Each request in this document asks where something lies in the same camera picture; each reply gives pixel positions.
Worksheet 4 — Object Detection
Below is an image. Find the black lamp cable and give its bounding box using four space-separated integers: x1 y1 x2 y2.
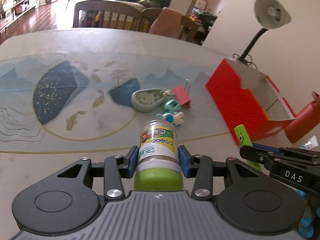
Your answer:
231 52 259 71

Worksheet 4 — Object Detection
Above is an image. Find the green highlighter pen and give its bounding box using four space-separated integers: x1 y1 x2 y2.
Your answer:
234 125 262 172

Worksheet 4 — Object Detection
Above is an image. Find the red white cardboard box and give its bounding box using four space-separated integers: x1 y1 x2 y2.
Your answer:
205 57 320 145

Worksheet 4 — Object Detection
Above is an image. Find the painted landscape table mat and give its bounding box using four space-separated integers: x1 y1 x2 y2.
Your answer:
1 53 229 154

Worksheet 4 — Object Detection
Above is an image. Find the wooden dining chair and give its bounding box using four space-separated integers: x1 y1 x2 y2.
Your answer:
73 0 143 31

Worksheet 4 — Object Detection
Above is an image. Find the red binder clip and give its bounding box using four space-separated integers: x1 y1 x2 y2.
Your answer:
172 79 191 109

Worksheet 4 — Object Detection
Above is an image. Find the grey desk lamp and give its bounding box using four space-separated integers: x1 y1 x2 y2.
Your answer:
232 0 292 62

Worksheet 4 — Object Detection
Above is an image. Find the green lid jar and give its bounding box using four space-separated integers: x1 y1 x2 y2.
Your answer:
133 120 183 192

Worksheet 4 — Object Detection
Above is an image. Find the grey green tape dispenser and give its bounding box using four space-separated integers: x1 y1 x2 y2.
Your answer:
131 88 171 113

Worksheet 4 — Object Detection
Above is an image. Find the wooden tv console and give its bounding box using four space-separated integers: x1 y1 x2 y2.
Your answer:
1 0 38 34

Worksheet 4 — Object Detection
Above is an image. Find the wooden chair with cloth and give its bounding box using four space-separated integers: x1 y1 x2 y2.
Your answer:
137 7 199 42

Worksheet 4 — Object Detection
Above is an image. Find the pink cloth on chair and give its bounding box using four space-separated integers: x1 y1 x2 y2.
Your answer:
148 7 183 38

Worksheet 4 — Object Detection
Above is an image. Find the blue white astronaut toy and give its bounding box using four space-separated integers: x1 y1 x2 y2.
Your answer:
157 112 184 126

